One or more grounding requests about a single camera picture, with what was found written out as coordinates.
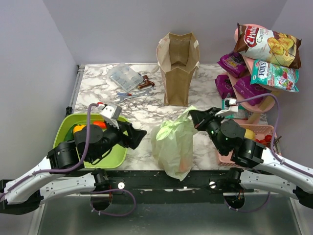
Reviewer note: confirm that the purple snack bag right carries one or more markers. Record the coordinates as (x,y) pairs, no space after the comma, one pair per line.
(248,90)

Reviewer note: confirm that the clear plastic organizer box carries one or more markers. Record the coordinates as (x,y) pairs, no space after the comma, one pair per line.
(125,77)

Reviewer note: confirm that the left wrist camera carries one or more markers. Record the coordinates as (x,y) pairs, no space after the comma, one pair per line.
(110,113)

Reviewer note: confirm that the purple snack bag left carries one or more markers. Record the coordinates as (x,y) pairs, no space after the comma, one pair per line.
(224,86)

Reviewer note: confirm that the blue handled screwdriver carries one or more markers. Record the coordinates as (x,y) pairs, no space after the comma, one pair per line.
(124,94)

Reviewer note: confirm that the teal Fox's candy bag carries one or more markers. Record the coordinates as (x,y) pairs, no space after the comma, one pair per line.
(275,76)

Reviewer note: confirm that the teal white snack packet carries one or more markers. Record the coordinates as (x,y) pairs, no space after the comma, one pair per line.
(241,114)

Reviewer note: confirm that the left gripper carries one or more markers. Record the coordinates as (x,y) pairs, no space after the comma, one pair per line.
(134,137)

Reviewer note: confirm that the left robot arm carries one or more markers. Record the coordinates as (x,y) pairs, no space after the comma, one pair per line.
(90,144)

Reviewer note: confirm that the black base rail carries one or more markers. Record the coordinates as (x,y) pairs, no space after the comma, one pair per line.
(156,187)

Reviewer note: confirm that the silver wrench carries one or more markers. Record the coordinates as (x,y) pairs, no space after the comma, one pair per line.
(145,92)

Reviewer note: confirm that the light green plastic grocery bag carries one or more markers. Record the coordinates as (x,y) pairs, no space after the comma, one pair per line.
(172,145)

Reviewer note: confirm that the brown cassava chips bag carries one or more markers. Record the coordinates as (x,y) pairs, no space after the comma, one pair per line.
(267,45)

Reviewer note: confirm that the purple snack bag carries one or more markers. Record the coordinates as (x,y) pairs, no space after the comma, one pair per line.
(224,86)
(234,64)
(248,90)

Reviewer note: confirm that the red toy cherries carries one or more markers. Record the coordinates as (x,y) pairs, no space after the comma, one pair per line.
(265,141)

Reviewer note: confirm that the brown paper bag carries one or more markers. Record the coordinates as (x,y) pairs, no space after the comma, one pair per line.
(178,59)

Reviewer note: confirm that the brown toy faucet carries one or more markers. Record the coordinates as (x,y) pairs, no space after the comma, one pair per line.
(146,83)

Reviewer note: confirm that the purple snack bag top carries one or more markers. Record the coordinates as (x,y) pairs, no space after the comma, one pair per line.
(234,64)

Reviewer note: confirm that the green toy cucumber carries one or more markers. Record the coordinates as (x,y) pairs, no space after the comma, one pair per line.
(70,135)

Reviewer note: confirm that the pink plastic basket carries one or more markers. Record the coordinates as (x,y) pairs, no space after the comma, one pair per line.
(260,131)

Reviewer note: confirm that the lime green tray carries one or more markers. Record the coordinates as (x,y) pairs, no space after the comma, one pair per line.
(113,160)

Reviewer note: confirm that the yellow toy pear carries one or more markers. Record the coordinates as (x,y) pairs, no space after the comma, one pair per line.
(249,134)

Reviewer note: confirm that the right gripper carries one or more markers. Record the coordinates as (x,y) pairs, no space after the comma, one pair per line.
(199,117)

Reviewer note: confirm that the yellow toy bell pepper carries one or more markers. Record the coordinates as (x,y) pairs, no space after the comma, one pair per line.
(78,128)

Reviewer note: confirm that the red toy carrot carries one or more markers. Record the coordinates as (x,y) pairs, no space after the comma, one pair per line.
(100,124)

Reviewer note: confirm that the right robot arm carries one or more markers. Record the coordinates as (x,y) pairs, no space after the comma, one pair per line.
(259,166)

